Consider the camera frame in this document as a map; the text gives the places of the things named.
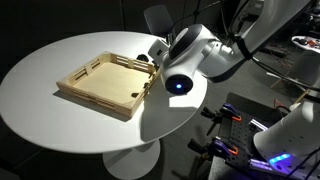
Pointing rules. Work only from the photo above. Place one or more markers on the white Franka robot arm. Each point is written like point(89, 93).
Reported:
point(186, 56)

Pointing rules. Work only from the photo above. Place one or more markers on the small black round object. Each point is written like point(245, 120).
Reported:
point(142, 57)

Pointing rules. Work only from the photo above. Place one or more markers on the wooden slatted tray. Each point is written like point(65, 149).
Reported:
point(110, 81)

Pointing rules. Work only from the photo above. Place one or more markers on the purple orange spring clamp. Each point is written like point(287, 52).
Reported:
point(218, 148)
point(226, 113)

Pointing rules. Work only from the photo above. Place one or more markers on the grey chair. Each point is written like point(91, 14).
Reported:
point(158, 20)

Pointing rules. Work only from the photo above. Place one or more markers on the black perforated mounting board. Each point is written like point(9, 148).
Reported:
point(243, 133)

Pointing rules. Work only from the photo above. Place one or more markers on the silver metal block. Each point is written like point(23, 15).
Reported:
point(258, 125)

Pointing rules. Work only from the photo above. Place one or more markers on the white round side table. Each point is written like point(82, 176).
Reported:
point(308, 63)

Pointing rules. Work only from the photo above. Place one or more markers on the small red object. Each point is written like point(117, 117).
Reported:
point(312, 42)

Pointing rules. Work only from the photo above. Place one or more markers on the white table pedestal base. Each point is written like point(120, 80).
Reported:
point(130, 161)

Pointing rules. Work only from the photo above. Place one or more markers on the wooden frame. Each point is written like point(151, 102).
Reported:
point(286, 80)

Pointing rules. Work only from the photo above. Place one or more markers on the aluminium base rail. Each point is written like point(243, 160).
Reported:
point(266, 165)

